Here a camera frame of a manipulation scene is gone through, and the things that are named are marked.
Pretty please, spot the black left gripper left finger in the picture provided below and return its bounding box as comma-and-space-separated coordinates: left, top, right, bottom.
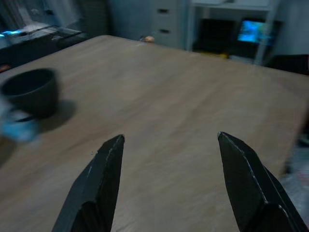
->
52, 134, 126, 232

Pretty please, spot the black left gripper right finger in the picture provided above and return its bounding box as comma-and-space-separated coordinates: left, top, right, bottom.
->
217, 131, 309, 232

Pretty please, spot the light blue object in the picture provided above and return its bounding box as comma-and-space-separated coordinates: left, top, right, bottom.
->
0, 96, 41, 144

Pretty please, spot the dark cluttered workbench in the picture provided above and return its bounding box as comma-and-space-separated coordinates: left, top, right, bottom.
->
0, 23, 88, 67

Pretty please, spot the glowing blue monitor screen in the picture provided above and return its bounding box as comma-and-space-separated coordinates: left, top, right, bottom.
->
237, 19, 267, 44

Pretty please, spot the grey drawer cabinet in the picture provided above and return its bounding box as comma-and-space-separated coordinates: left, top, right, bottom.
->
108, 0, 192, 50

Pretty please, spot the black cup with handle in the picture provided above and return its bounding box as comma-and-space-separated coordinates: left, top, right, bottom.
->
0, 68, 59, 119

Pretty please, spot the white shelf frame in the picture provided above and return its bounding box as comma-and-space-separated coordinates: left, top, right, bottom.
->
185, 0, 281, 66

